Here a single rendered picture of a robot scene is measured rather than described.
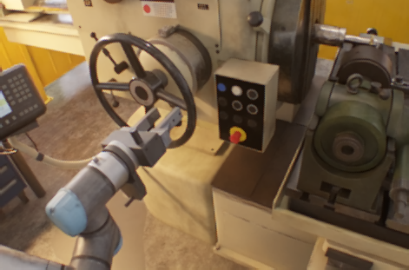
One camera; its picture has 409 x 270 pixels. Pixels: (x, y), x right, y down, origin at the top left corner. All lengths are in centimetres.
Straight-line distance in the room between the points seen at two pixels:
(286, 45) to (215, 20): 23
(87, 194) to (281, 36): 70
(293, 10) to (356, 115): 37
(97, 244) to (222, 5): 65
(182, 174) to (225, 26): 89
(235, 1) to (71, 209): 63
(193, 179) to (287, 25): 90
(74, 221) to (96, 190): 6
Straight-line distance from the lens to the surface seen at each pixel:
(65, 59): 389
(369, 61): 107
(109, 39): 81
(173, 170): 159
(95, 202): 55
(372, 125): 80
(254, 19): 78
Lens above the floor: 176
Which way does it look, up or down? 38 degrees down
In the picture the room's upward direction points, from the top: 6 degrees counter-clockwise
